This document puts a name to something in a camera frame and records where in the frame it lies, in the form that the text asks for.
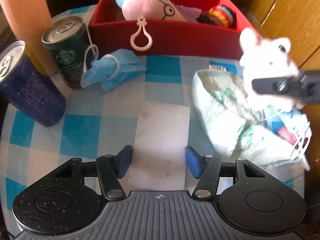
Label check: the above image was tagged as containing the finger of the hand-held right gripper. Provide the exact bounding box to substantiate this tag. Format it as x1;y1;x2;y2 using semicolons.
251;70;320;103

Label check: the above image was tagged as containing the pink pig plush toy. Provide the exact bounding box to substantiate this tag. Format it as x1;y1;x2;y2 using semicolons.
103;0;187;52

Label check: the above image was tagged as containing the orange ribbed cylinder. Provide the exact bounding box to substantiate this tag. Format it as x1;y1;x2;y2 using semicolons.
0;0;59;77

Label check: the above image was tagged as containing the white green-print towel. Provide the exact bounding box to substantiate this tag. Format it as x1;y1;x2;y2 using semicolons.
191;69;312;167

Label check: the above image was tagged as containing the white foam pad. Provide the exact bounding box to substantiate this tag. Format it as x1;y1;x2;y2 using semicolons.
127;102;190;190

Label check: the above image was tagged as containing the blue face mask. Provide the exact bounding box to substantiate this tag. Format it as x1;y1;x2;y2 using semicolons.
265;105;313;170
80;44;148;93

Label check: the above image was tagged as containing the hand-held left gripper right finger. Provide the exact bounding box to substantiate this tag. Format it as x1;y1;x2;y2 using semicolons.
185;146;265;202

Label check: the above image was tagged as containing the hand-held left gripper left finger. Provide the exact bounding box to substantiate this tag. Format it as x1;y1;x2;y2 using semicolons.
54;144;133;202

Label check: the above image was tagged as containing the white mouse plush toy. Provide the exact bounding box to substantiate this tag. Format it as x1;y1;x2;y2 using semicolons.
239;27;304;110

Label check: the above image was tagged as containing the purple towel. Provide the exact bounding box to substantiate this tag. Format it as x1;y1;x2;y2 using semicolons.
175;4;203;23

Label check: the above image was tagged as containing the green drink can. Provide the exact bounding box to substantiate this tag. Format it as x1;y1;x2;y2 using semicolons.
41;16;94;89

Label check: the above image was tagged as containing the rainbow knitted toy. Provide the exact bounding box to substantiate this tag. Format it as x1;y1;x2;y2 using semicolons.
196;5;237;29

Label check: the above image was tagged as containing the light wooden wardrobe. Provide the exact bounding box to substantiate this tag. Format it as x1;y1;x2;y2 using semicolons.
240;0;320;73

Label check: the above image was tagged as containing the blue checkered tablecloth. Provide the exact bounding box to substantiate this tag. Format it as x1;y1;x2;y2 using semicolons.
0;6;310;238

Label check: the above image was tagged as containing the blue drink can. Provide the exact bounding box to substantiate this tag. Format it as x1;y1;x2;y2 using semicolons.
0;40;67;127

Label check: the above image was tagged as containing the red cardboard box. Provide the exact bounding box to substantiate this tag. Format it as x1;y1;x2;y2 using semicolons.
87;0;247;59

